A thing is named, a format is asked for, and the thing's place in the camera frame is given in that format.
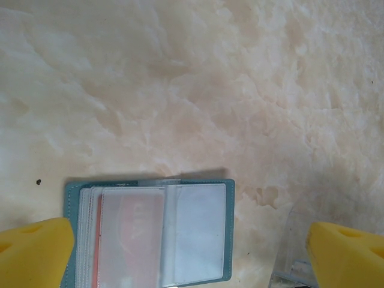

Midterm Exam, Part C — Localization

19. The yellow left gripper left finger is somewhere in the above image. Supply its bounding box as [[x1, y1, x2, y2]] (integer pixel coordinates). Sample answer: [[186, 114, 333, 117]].
[[0, 217, 75, 288]]

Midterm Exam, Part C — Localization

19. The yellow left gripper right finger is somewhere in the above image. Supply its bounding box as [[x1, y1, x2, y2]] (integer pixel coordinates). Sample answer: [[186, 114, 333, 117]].
[[305, 222, 384, 288]]

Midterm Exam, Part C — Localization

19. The red VIP card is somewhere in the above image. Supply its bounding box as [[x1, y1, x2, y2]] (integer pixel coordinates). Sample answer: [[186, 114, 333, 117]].
[[95, 196, 165, 288]]

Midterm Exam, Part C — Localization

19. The teal card holder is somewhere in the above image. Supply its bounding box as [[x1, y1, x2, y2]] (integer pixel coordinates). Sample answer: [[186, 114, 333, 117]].
[[64, 176, 236, 288]]

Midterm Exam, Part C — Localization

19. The clear plastic box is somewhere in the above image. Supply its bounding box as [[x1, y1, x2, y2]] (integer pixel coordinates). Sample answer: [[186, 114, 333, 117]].
[[269, 203, 319, 288]]

